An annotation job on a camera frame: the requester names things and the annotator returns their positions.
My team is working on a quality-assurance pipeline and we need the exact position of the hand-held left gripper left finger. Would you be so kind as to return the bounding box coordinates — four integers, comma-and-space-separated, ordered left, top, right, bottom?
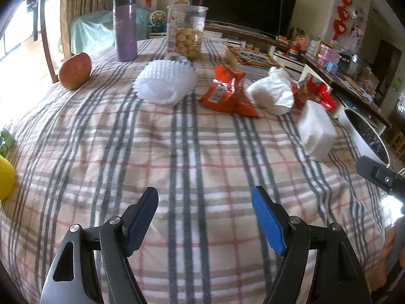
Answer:
39, 187, 159, 304

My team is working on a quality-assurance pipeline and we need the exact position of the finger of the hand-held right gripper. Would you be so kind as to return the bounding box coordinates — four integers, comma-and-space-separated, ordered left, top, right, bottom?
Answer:
356, 155, 405, 202

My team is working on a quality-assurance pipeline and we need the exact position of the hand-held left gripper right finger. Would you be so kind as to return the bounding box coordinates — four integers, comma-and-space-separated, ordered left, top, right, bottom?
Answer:
251, 186, 372, 304

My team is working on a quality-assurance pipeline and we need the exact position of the white bin with black liner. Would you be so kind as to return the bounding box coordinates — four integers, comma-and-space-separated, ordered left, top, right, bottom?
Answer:
337, 108, 392, 167

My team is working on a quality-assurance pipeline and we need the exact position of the white tissue pack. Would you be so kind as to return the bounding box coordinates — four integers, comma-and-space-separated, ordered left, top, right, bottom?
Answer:
297, 99, 338, 161

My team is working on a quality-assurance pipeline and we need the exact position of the white paper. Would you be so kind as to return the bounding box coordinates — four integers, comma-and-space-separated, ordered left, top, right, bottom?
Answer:
246, 66, 295, 116

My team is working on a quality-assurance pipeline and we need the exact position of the orange red snack bag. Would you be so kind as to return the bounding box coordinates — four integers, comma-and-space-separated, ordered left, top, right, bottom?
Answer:
198, 65, 259, 118

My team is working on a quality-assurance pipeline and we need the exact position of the person's right hand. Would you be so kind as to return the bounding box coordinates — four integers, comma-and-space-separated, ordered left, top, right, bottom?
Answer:
379, 227, 397, 292

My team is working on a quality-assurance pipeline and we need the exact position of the plaid blanket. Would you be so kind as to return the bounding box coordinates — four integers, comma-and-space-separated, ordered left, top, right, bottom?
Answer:
0, 36, 389, 304

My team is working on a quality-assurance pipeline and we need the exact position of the white coffee table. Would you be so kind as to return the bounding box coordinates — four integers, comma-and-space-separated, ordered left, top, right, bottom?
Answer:
300, 53, 393, 128

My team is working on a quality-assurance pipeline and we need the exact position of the red white carton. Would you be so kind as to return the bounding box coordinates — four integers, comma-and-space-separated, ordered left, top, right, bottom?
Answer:
291, 73, 336, 111

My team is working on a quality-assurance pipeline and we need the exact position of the dark wooden door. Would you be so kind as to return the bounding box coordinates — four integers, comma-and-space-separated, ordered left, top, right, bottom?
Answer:
373, 39, 403, 102

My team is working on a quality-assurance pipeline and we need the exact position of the pink plastic box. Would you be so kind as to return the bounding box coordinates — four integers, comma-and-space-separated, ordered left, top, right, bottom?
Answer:
316, 42, 341, 64

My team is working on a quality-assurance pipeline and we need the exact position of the white foam fruit net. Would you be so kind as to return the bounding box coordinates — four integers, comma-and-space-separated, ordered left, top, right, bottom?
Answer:
134, 60, 199, 104

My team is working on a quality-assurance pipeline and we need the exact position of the yellow plastic toy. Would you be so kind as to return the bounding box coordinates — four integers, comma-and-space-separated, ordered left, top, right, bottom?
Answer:
0, 157, 17, 201

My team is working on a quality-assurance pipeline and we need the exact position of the green packet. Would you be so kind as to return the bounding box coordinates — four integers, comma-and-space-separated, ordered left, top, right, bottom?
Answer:
0, 130, 15, 158

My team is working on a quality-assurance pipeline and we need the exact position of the orange children's book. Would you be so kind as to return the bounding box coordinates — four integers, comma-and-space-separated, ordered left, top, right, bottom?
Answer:
223, 45, 279, 71

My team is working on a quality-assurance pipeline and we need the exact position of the red apple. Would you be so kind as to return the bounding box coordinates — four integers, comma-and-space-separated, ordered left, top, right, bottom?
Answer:
58, 52, 92, 90

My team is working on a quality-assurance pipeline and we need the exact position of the purple thermos bottle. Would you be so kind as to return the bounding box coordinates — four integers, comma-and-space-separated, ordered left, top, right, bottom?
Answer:
113, 0, 138, 63

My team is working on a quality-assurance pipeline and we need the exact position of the clear cookie jar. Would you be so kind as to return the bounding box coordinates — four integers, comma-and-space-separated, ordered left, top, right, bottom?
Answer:
166, 5, 210, 61

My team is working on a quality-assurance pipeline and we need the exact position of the teal covered sofa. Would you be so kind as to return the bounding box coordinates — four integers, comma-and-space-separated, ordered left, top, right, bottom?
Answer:
69, 8, 150, 55

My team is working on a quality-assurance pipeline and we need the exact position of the ferris wheel toy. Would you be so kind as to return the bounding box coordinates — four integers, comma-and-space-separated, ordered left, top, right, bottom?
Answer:
148, 10, 167, 34

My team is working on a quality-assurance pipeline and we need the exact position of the beige curtain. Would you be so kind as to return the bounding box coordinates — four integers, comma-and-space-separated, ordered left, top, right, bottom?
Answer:
59, 0, 121, 61

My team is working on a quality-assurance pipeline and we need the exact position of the black flat television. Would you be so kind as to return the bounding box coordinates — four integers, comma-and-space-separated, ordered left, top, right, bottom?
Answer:
192, 0, 298, 39

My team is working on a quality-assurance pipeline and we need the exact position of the stacking ring toy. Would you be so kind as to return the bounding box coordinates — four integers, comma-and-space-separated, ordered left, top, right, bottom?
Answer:
287, 39, 300, 58

